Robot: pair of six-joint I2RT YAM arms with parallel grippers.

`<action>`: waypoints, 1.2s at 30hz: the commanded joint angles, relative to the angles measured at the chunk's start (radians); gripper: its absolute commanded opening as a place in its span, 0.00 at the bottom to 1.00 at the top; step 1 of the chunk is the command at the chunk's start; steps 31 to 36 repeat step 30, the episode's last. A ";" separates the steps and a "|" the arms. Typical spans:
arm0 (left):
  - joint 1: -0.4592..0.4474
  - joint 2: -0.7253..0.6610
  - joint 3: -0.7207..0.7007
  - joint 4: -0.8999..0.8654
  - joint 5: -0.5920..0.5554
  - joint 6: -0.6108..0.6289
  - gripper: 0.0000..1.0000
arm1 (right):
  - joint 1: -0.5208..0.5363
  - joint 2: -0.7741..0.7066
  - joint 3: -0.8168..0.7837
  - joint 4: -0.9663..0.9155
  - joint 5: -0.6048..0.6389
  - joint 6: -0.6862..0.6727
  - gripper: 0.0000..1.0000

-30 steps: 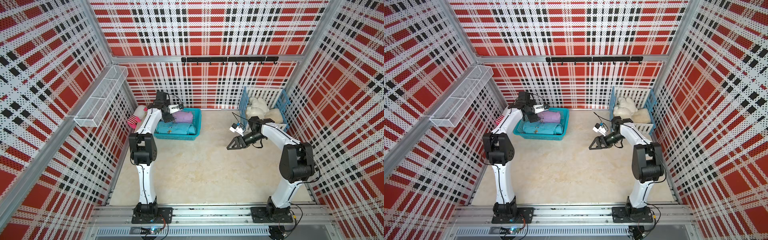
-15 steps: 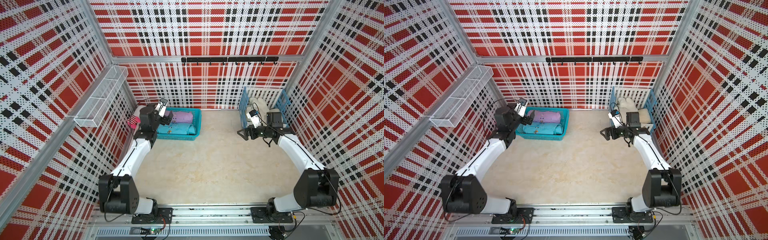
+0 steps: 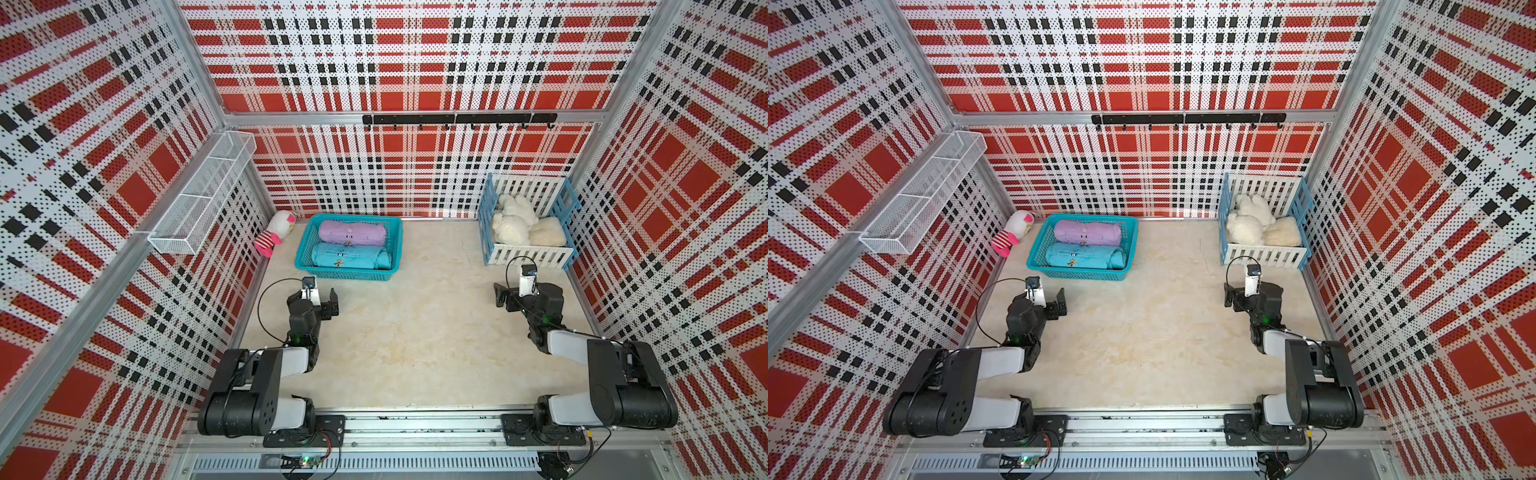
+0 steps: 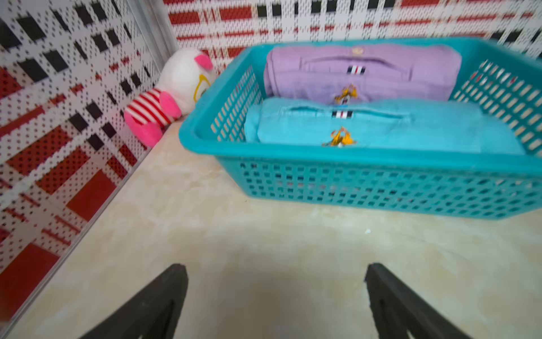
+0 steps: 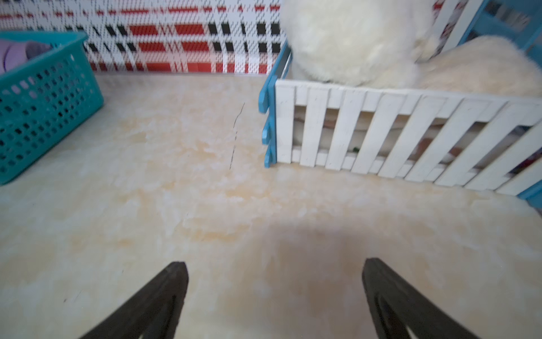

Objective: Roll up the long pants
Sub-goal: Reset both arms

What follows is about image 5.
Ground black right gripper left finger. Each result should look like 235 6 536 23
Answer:
83 261 189 338

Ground teal plastic basket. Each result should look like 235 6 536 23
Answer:
1 31 104 184

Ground cream fluffy cushion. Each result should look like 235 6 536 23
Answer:
417 35 541 97

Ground blue white slatted crate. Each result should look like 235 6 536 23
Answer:
258 1 541 208

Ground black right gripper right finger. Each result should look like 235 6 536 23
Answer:
361 258 477 338

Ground white fluffy plush toy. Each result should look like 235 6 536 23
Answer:
280 0 438 88

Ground purple long pants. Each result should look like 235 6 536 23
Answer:
1 39 52 74

